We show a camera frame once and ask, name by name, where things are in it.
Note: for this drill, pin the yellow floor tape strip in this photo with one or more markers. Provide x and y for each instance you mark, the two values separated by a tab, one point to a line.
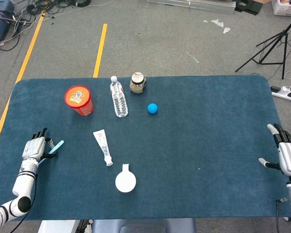
26	58
100	51

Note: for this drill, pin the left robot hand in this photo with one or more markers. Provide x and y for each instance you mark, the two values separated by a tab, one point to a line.
35	148

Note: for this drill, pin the white power strip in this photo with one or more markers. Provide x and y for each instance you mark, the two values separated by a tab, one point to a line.
279	92

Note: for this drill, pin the blue ball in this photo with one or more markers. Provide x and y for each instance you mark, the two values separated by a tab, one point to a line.
152	108

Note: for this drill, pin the black plastic bracket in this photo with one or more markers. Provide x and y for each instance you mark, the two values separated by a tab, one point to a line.
252	8

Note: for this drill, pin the white toothpaste tube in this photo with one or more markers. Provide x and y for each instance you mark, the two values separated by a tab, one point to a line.
102	145

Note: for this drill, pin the aluminium profile rail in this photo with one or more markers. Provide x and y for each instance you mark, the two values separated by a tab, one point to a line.
208	7

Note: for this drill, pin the dark blue machine base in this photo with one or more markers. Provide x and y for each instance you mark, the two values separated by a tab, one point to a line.
0	26

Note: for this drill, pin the blue carpet table mat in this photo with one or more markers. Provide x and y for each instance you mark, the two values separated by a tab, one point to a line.
196	136

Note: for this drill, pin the light blue toothbrush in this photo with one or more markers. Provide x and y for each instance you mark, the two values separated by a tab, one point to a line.
57	145

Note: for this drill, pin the glass jar black lid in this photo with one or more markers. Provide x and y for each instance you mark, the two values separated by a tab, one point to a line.
137	83

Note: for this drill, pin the white paper scrap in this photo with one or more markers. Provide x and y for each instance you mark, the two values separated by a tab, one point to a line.
226	30

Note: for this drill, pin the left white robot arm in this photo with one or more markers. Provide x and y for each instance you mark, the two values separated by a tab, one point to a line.
23	184

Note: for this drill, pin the robot base platform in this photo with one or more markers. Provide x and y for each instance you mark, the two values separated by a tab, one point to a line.
140	227

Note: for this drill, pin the clear plastic water bottle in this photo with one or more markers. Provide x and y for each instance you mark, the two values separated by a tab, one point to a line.
118	99

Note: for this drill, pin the red orange snack tub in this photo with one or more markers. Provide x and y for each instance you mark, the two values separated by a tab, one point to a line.
77	95

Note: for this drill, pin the white plastic basket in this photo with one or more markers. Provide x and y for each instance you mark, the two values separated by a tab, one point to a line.
283	11

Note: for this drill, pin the black tripod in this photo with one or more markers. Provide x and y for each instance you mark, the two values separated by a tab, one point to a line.
285	32

